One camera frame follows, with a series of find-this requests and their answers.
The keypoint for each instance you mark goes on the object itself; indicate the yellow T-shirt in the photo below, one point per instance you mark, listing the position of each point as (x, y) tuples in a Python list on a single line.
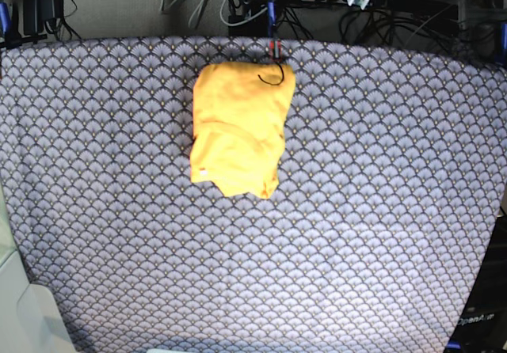
[(239, 113)]

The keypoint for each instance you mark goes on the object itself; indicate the red centre table clamp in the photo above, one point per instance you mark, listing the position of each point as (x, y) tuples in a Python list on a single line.
[(275, 50)]

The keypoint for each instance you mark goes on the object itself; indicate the white plastic bin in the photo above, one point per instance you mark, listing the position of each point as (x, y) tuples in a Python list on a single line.
[(30, 318)]

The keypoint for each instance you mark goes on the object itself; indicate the blue fan-patterned tablecloth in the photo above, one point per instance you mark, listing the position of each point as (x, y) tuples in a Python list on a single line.
[(390, 185)]

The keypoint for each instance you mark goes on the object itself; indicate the black OpenArm case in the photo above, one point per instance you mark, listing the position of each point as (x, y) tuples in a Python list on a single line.
[(482, 325)]

